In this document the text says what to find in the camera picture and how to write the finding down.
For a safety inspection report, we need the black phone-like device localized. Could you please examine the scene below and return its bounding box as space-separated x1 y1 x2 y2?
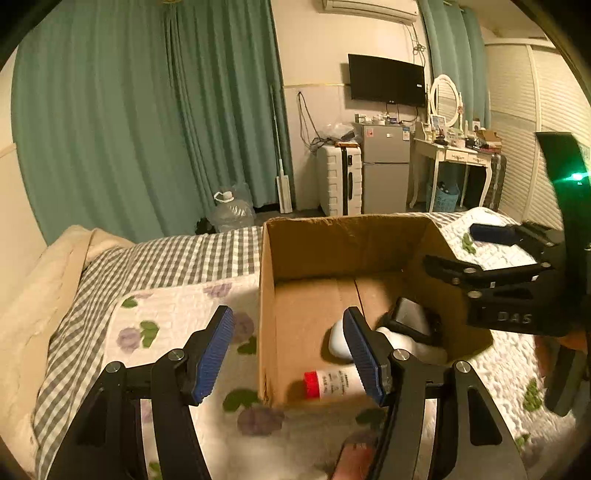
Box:
382 297 442 346

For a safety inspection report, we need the white round bottle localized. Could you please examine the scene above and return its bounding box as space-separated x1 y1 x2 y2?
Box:
328 320 448 365

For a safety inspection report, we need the pink rose tin box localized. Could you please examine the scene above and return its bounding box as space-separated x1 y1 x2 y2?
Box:
331 443 377 480

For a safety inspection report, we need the red capped white bottle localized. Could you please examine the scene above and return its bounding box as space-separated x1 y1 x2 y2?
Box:
304 365 365 399

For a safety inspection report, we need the blue laundry basket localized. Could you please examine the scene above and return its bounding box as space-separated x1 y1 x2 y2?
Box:
426 181 460 213

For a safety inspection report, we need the white dressing table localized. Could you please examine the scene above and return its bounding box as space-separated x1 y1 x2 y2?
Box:
413 137 494 213

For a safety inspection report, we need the grey checked blanket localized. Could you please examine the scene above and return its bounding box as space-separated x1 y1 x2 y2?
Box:
32 211 463 480

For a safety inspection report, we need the white floral quilt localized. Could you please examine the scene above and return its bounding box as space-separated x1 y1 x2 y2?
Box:
100 208 577 479

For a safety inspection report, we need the silver mini fridge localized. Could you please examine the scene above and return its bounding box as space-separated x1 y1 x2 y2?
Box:
355 124 411 214

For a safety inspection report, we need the white louvred wardrobe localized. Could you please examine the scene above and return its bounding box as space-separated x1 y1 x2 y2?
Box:
486 40 590 229

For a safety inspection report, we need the white oval vanity mirror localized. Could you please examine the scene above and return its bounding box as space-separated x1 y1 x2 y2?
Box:
428 74 464 128

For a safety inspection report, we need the brown cardboard box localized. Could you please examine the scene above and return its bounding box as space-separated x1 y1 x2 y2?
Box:
257 212 495 409

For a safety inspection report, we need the beige pillow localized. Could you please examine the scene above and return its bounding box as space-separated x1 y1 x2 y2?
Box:
1 225 134 477

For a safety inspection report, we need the white suitcase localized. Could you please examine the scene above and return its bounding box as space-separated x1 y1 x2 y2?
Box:
315 143 363 217

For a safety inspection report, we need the teal right curtain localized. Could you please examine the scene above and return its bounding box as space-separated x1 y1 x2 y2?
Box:
418 0 491 128

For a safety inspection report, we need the teal curtain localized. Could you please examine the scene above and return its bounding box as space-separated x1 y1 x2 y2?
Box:
11 1 291 242
418 0 491 128

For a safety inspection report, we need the white flat mop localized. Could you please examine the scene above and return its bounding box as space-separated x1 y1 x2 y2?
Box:
270 87 293 214

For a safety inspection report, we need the clear water jug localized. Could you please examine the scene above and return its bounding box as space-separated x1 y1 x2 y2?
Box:
208 190 256 233

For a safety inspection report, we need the white air conditioner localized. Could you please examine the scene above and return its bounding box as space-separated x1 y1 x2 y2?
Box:
322 0 419 25

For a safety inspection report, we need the black wall television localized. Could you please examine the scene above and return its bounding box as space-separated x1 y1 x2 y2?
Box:
348 54 426 108

